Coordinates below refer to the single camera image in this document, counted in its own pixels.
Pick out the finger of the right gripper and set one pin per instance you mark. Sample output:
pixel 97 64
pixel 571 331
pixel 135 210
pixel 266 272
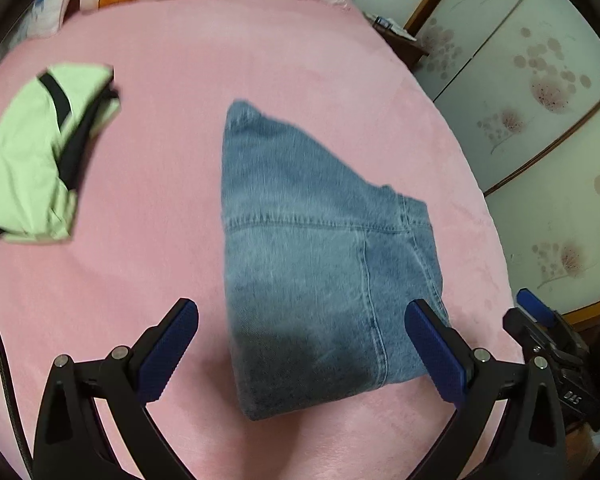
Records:
pixel 559 345
pixel 535 307

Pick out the floral wardrobe doors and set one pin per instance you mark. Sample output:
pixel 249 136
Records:
pixel 518 82

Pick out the blue denim jacket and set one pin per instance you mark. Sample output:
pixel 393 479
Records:
pixel 319 267

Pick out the pink cartoon cushion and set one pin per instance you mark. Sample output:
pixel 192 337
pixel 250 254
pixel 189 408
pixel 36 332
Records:
pixel 43 19

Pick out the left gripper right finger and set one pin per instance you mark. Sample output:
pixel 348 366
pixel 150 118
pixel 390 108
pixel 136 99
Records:
pixel 530 442

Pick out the folded light green garment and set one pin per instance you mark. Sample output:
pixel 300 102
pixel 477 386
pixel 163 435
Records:
pixel 45 134

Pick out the pink bed blanket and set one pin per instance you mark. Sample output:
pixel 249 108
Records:
pixel 148 229

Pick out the dark wooden nightstand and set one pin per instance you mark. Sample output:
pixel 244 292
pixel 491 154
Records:
pixel 404 45

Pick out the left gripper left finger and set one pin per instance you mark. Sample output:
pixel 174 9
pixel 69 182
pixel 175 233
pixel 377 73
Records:
pixel 70 441

